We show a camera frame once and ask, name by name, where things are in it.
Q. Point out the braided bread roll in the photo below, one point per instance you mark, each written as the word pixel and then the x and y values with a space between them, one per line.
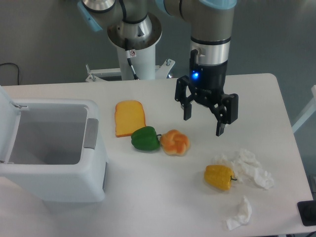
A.
pixel 174 143

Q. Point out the large crumpled white tissue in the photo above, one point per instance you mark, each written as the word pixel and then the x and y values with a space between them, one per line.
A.
pixel 246 167

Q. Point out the white trash can body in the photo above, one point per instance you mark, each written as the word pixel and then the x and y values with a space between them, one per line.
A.
pixel 59 154

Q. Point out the white trash can lid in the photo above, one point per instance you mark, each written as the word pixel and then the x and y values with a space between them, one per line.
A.
pixel 9 121

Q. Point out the small crumpled white tissue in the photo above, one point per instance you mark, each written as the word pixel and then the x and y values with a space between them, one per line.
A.
pixel 243 215

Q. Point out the green bell pepper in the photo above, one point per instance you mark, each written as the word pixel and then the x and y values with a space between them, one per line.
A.
pixel 145 139

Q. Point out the white frame at right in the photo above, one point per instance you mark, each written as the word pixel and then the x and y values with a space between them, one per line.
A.
pixel 306 112

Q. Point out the black device at edge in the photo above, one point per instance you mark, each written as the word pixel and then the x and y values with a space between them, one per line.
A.
pixel 307 211

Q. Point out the orange toast slice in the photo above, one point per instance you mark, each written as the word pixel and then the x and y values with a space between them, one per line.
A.
pixel 129 117

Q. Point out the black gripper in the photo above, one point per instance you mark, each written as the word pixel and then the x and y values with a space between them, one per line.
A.
pixel 206 84

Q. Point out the yellow bell pepper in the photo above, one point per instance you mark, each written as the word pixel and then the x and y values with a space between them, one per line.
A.
pixel 219 176

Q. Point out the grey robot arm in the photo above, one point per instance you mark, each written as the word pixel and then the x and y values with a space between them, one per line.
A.
pixel 211 22

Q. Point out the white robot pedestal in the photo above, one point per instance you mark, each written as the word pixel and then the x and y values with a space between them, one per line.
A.
pixel 136 50

